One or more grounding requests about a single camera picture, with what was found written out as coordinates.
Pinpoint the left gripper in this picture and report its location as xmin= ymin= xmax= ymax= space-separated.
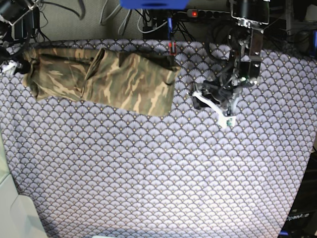
xmin=189 ymin=80 xmax=239 ymax=128

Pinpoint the blue clamp right edge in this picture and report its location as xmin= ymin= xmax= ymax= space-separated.
xmin=309 ymin=30 xmax=317 ymax=59

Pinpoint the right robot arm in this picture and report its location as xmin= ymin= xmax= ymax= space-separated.
xmin=0 ymin=0 xmax=39 ymax=74

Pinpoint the camouflage T-shirt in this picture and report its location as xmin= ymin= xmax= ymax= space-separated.
xmin=23 ymin=48 xmax=181 ymax=116

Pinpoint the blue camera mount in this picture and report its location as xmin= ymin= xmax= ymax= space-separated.
xmin=120 ymin=0 xmax=189 ymax=9

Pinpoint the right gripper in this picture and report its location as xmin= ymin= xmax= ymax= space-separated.
xmin=0 ymin=59 xmax=30 ymax=75

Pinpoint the red black table clamp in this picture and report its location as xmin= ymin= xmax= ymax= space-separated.
xmin=168 ymin=41 xmax=177 ymax=56

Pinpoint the light green cloth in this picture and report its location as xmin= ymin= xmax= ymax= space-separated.
xmin=0 ymin=142 xmax=47 ymax=238

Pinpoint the black power strip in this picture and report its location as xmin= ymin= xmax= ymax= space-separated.
xmin=187 ymin=9 xmax=230 ymax=19

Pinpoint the black OpenArm box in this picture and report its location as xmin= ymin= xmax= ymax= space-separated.
xmin=279 ymin=152 xmax=317 ymax=238

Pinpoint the purple fan-pattern table cloth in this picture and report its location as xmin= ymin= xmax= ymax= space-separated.
xmin=0 ymin=42 xmax=317 ymax=238

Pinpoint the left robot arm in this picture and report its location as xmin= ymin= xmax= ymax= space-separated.
xmin=191 ymin=0 xmax=269 ymax=128

